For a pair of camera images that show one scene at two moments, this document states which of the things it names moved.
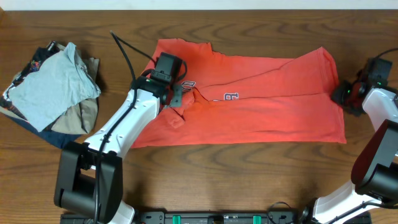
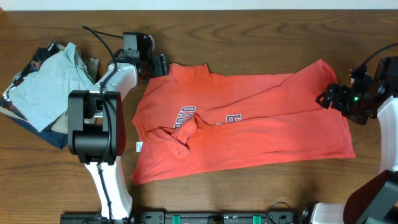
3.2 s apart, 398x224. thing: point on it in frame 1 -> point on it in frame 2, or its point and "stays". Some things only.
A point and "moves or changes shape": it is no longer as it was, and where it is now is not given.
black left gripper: x=178 y=101 -> x=163 y=65
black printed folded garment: x=42 y=53 stays
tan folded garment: x=81 y=119 stays
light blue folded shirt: x=58 y=83 stays
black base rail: x=199 y=217 stays
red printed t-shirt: x=234 y=101 moves or changes shape
